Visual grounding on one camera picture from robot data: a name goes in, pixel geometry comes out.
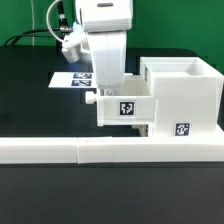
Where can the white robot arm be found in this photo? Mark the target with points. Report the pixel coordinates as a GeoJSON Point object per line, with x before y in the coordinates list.
{"type": "Point", "coordinates": [106, 22]}

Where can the white drawer tray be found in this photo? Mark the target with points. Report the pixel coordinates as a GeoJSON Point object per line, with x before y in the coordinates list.
{"type": "Point", "coordinates": [144, 130]}
{"type": "Point", "coordinates": [133, 104]}

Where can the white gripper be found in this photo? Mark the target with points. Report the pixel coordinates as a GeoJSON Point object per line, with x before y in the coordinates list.
{"type": "Point", "coordinates": [108, 54]}

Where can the white foam border front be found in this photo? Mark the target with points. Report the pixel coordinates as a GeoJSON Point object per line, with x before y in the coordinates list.
{"type": "Point", "coordinates": [75, 150]}

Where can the white marker tag plate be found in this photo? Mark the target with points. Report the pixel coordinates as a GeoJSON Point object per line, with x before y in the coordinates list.
{"type": "Point", "coordinates": [72, 80]}

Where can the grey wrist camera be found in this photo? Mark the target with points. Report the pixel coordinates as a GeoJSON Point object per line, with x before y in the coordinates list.
{"type": "Point", "coordinates": [75, 45]}

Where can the white front drawer tray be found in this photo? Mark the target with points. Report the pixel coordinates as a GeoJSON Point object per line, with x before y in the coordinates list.
{"type": "Point", "coordinates": [144, 130]}

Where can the white drawer cabinet box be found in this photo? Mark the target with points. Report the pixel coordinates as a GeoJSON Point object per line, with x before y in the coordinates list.
{"type": "Point", "coordinates": [188, 94]}

